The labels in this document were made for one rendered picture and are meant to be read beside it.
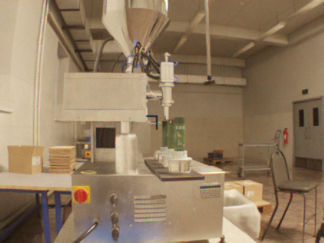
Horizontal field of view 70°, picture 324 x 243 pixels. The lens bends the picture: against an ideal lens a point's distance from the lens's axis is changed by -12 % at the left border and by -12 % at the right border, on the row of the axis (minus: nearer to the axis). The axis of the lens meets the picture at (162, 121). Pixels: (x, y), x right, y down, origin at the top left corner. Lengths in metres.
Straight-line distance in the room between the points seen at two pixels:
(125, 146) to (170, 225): 0.29
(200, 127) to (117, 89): 10.93
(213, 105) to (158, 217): 11.22
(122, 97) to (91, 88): 0.10
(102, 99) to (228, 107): 11.51
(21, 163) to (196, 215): 2.02
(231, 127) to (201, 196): 11.41
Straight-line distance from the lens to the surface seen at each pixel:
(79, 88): 0.84
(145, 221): 0.84
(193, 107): 11.67
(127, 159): 0.81
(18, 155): 2.64
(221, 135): 12.04
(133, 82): 0.83
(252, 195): 3.84
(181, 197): 0.84
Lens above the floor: 1.15
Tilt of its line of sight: 2 degrees up
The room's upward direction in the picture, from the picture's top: straight up
